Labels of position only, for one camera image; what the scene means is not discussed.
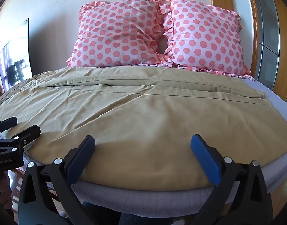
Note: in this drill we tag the person's left hand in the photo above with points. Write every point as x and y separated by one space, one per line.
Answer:
5 189

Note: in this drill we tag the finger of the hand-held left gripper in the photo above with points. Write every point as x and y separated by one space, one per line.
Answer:
8 123
28 133

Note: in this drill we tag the light purple bed sheet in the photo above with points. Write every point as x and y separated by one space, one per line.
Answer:
274 93

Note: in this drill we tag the grey round bed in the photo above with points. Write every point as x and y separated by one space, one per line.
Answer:
134 194

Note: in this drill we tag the wooden wardrobe with glass doors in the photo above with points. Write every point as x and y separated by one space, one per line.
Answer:
270 28

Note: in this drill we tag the black flat screen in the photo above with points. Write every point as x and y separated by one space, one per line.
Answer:
16 61

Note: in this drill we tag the pink polka-dot ruffled pillow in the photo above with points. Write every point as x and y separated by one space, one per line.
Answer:
204 37
115 35

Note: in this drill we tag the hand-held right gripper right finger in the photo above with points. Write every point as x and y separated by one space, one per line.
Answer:
205 163

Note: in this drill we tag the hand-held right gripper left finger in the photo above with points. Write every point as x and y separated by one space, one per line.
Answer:
79 163

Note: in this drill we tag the tan bed blanket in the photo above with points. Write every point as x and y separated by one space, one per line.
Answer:
145 121

